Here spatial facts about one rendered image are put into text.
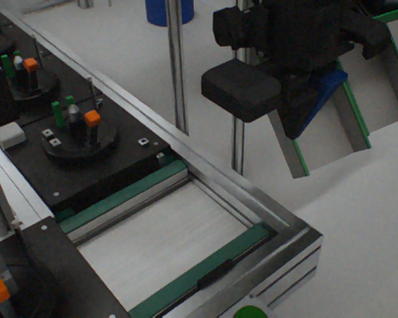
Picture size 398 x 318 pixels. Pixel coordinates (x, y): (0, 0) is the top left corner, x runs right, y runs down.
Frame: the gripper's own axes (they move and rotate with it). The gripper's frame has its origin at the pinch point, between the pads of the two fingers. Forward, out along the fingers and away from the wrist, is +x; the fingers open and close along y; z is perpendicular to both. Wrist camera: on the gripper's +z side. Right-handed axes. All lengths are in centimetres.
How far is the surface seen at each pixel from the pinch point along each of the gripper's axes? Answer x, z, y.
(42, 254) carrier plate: 28.0, 24.8, 22.0
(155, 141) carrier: 28.0, 35.9, -5.6
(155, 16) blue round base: 36, 98, -47
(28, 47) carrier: 28, 89, -4
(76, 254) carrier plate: 28.0, 21.6, 18.2
